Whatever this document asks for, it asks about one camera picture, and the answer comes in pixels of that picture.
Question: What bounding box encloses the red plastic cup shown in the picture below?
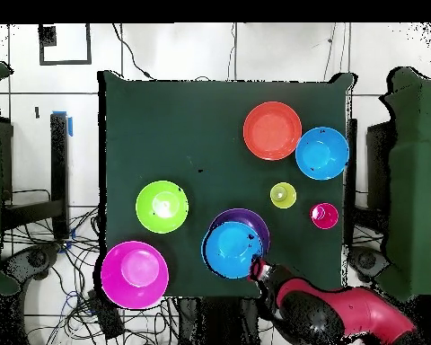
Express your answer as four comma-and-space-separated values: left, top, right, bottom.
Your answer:
309, 201, 339, 230

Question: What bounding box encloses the black metal stand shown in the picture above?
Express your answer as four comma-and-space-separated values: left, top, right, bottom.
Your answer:
1, 112, 71, 240
365, 121, 394, 234

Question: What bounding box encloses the orange plastic bowl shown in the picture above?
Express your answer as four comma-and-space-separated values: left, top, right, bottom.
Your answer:
242, 101, 303, 162

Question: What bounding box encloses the light blue plastic bowl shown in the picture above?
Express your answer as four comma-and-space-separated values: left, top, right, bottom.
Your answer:
200, 220, 264, 280
295, 126, 350, 181

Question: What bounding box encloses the purple plastic bowl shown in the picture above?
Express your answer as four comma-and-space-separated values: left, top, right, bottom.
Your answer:
207, 208, 272, 258

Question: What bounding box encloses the green plastic bowl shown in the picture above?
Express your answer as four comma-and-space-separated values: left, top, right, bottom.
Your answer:
135, 180, 190, 235

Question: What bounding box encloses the large magenta plastic bowl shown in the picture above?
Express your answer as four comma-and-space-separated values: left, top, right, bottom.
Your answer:
100, 240, 171, 311

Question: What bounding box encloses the thin black cable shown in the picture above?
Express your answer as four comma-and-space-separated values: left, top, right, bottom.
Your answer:
322, 22, 338, 83
227, 22, 238, 81

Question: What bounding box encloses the dark green tablecloth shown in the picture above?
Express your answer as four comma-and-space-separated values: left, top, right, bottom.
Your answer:
98, 70, 355, 299

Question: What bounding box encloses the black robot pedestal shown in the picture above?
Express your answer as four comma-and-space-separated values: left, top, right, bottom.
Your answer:
177, 296, 263, 345

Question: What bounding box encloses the tangle of floor cables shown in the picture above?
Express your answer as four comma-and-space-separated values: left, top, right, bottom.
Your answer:
1, 188, 180, 345

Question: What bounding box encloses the yellow plastic cup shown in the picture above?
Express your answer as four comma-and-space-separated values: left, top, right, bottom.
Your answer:
269, 181, 298, 210

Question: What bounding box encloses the black camera cable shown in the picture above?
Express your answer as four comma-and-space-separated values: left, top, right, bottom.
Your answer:
110, 22, 156, 81

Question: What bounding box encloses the black power box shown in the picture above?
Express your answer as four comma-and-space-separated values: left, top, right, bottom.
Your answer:
86, 287, 126, 340

